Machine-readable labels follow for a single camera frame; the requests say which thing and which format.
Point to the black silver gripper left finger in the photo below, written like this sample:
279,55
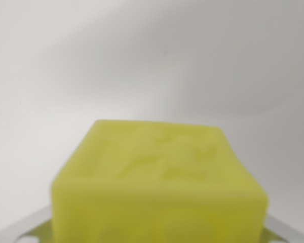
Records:
28,227

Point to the black silver gripper right finger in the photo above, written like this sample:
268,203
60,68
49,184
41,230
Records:
286,233

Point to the yellow embossed cube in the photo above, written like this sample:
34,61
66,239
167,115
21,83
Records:
157,182

